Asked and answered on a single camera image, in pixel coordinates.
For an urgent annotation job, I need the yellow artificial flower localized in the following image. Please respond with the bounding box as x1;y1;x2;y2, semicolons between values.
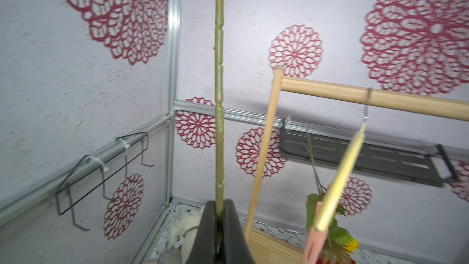
341;237;359;254

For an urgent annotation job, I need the black wire wall rack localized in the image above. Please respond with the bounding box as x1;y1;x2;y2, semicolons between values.
54;132;153;232

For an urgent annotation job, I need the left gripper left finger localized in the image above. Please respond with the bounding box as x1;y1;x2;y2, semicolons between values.
186;200;217;264

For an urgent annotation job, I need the yellow wavy clothes hanger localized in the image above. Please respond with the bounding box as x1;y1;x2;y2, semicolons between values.
316;88;373;229

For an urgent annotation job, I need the white plush toy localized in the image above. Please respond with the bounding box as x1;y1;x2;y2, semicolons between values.
156;205;204;264

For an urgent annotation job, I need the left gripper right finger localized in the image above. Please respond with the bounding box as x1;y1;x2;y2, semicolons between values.
221;199;255;264

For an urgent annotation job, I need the dark slotted wall shelf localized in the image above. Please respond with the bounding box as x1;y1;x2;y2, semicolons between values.
280;119;462;188

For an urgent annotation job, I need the wooden clothes rack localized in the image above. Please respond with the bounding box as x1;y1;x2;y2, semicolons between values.
241;65;469;264

